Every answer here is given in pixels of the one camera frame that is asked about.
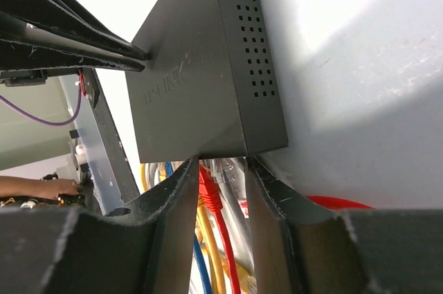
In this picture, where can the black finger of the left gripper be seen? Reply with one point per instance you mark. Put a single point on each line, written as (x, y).
(53, 34)

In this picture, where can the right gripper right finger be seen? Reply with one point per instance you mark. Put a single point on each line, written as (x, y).
(302, 247)

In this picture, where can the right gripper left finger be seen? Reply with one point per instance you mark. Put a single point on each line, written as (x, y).
(144, 246)

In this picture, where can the black network switch box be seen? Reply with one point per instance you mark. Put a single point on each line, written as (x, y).
(209, 87)

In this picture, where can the person's bare hand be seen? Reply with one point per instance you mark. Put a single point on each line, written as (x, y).
(15, 186)

